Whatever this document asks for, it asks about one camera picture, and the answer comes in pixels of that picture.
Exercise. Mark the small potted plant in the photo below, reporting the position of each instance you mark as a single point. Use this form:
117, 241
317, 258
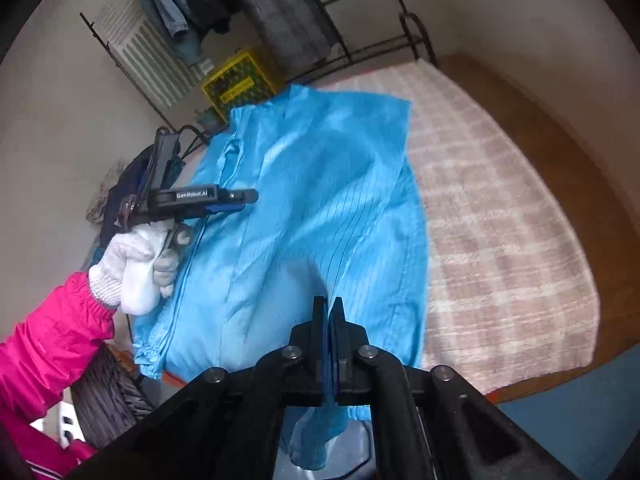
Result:
210, 120

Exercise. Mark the person's pink clothing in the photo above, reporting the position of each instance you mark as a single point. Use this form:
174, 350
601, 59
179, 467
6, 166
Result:
55, 460

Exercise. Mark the person's left hand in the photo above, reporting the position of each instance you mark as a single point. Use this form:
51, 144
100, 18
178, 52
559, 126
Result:
135, 270

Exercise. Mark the black metal clothes rack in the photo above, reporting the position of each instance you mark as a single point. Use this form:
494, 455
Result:
385, 45

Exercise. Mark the dark ribbed object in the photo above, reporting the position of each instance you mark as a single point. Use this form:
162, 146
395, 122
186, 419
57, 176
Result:
110, 400

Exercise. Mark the grey plaid hanging coat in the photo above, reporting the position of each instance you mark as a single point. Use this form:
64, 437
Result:
285, 15

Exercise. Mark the clear plastic sheet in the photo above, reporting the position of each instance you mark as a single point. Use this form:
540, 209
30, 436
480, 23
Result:
361, 440

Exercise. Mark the floral folded quilt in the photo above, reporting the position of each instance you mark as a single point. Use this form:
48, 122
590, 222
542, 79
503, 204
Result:
102, 195

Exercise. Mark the person's left forearm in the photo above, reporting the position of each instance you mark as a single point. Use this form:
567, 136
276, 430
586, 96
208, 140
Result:
55, 335

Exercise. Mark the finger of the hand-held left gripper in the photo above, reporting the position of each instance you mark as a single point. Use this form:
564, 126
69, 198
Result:
237, 197

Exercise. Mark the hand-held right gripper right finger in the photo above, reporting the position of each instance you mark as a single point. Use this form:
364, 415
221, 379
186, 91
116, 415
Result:
339, 330

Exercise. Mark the yellow green box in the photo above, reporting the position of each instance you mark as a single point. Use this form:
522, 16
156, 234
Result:
240, 85

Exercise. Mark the light blue jacket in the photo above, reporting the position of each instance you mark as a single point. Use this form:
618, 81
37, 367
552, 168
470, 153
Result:
300, 210

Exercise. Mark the plaid bed blanket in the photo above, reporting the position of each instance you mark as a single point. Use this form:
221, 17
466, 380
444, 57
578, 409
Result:
500, 210

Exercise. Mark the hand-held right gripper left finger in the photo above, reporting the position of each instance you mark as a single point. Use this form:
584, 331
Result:
321, 330

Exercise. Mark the blue floor mat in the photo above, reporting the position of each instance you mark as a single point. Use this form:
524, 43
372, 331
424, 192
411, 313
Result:
575, 410

